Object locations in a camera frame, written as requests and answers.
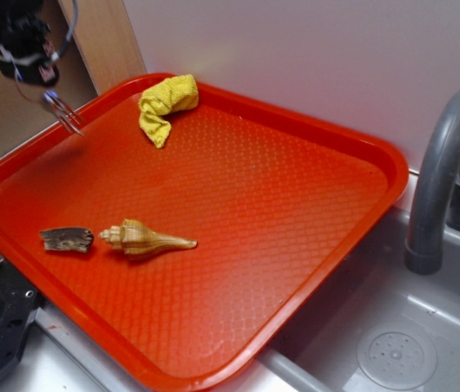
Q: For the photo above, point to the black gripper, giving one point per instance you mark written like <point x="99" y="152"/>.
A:
<point x="24" y="47"/>

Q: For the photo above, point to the silver keys bunch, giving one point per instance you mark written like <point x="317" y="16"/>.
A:
<point x="70" y="120"/>

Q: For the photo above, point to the light wooden board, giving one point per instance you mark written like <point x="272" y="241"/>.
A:
<point x="107" y="44"/>

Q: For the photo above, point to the grey plastic sink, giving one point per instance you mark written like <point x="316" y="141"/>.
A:
<point x="371" y="326"/>

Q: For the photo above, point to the dark wood piece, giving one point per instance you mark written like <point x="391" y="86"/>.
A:
<point x="67" y="239"/>

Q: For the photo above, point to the yellow folded cloth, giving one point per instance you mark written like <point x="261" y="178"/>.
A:
<point x="172" y="95"/>

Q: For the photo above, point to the red plastic tray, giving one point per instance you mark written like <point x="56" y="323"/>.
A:
<point x="264" y="191"/>

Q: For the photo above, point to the grey curved faucet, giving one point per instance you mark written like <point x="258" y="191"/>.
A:
<point x="436" y="201"/>

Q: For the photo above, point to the tan spiral seashell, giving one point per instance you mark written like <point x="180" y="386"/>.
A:
<point x="138" y="242"/>

